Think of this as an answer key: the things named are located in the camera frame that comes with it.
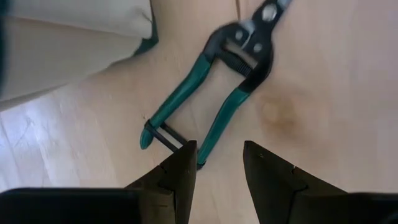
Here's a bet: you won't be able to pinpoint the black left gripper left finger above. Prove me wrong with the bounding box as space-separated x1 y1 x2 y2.
124 140 198 224

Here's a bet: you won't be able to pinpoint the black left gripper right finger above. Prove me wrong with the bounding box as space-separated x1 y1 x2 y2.
244 141 348 224

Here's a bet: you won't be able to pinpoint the green handled pruning shears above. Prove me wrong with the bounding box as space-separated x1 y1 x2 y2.
139 0 293 170

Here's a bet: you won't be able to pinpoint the beige gardening bag green trim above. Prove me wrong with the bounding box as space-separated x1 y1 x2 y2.
0 0 159 113

